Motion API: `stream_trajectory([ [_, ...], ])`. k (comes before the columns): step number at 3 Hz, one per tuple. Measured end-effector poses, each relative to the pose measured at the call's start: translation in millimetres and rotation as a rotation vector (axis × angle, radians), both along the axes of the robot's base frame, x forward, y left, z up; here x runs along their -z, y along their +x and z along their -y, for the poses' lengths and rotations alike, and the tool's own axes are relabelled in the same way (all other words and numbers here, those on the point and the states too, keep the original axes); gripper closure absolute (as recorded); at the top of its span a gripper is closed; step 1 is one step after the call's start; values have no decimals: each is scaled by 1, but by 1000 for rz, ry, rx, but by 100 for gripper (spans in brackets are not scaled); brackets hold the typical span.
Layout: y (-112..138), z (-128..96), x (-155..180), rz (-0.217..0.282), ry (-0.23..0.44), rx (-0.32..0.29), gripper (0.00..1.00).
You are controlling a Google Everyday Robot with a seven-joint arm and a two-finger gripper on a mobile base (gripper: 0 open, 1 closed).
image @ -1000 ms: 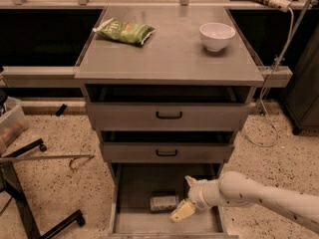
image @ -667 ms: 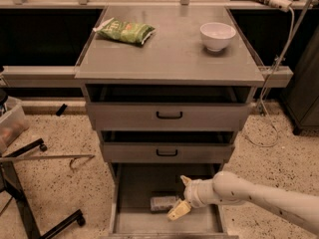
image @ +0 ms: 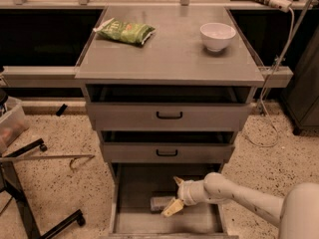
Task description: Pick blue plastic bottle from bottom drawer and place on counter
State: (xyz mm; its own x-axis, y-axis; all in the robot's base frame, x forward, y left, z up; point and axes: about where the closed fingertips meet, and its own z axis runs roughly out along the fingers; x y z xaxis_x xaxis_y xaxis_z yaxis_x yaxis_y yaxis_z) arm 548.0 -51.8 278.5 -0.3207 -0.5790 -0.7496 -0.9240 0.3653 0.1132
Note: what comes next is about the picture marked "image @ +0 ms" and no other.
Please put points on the clear plastic storage box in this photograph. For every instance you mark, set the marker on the clear plastic storage box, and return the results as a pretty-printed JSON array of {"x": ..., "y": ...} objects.
[{"x": 12, "y": 123}]

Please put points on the white ceramic bowl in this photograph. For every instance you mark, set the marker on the white ceramic bowl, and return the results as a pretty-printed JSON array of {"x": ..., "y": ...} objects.
[{"x": 216, "y": 36}]

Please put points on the top grey drawer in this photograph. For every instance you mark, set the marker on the top grey drawer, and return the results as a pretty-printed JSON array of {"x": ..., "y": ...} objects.
[{"x": 147, "y": 107}]

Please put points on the blue plastic bottle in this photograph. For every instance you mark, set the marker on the blue plastic bottle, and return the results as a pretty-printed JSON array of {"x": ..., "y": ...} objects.
[{"x": 161, "y": 203}]

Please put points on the dark grey side cabinet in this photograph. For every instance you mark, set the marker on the dark grey side cabinet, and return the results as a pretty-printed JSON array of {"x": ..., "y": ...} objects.
[{"x": 301, "y": 97}]

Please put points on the grey drawer cabinet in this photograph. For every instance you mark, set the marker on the grey drawer cabinet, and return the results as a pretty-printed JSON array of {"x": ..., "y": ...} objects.
[{"x": 173, "y": 56}]

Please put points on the metal hooked rod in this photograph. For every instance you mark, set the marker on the metal hooked rod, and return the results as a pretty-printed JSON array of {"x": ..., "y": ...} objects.
[{"x": 8, "y": 159}]

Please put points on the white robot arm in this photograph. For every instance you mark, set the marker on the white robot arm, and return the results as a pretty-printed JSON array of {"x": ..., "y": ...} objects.
[{"x": 296, "y": 215}]

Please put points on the middle grey drawer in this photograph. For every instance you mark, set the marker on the middle grey drawer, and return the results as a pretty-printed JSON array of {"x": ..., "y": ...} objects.
[{"x": 167, "y": 146}]

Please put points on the green chip bag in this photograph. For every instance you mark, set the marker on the green chip bag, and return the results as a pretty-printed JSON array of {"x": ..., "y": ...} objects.
[{"x": 125, "y": 32}]

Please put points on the black rolling stand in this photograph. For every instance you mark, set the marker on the black rolling stand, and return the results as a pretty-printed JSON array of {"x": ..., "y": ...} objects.
[{"x": 10, "y": 183}]

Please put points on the bottom grey drawer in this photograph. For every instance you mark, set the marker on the bottom grey drawer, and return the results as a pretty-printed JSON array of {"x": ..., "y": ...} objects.
[{"x": 132, "y": 218}]

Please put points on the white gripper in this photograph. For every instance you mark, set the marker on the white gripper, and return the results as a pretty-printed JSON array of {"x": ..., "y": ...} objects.
[{"x": 184, "y": 192}]

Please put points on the grey drawer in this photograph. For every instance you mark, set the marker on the grey drawer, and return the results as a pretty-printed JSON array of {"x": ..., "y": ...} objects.
[
  {"x": 147, "y": 107},
  {"x": 167, "y": 146},
  {"x": 132, "y": 218}
]

